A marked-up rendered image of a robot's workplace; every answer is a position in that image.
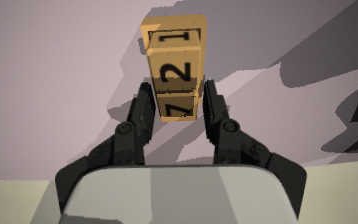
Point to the brown cardboard tray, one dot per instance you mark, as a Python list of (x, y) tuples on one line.
[(197, 21)]

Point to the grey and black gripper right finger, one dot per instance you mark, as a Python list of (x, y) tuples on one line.
[(233, 146)]

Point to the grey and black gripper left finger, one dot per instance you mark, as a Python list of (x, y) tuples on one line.
[(125, 147)]

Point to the tan wooden number cube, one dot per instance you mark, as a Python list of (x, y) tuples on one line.
[(174, 58), (179, 105)]

